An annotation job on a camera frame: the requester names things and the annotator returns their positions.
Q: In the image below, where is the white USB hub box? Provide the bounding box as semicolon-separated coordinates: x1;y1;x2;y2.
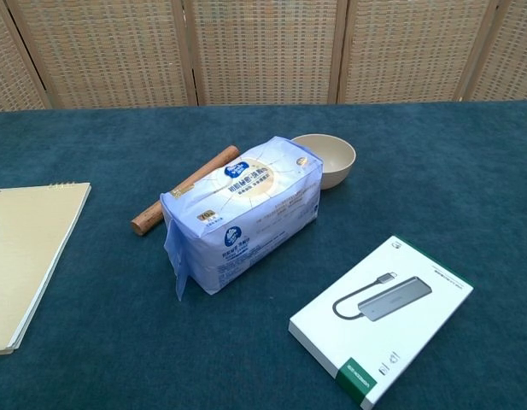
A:
287;234;475;407

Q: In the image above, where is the woven folding screen panel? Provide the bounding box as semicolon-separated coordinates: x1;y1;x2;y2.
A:
0;0;50;113
457;0;527;103
171;0;349;107
4;0;200;110
331;0;510;104

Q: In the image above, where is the blue tablecloth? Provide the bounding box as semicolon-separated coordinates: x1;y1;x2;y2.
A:
0;100;527;410

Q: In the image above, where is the cream spiral notebook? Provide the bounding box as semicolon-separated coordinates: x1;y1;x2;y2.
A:
0;182;92;356

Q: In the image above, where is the blue white tissue pack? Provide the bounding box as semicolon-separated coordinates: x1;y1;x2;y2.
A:
159;135;323;302

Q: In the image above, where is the beige bowl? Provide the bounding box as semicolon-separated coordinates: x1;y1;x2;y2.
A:
290;133;357;191

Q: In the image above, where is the wooden rolling pin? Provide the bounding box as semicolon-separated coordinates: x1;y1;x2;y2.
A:
130;145;241;236

